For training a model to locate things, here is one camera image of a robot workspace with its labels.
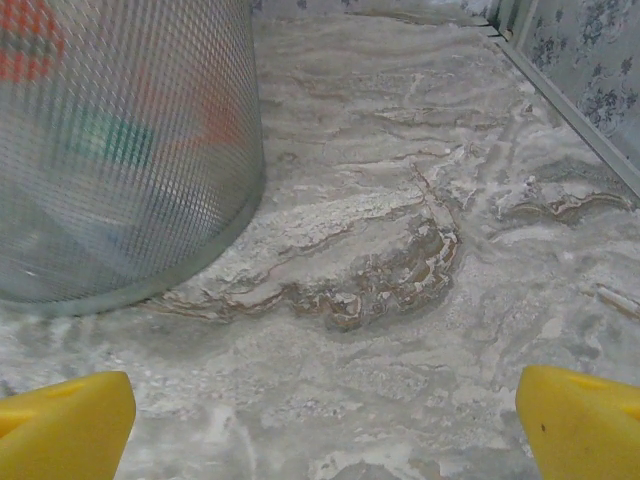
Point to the clear plastic bucket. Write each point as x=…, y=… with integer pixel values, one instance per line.
x=125, y=165

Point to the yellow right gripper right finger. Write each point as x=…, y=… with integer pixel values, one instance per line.
x=585, y=430

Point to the aluminium frame post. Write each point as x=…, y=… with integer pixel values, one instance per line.
x=512, y=17

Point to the aluminium frame rail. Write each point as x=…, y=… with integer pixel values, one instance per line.
x=575, y=112

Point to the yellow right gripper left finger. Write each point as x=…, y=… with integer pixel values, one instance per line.
x=60, y=430

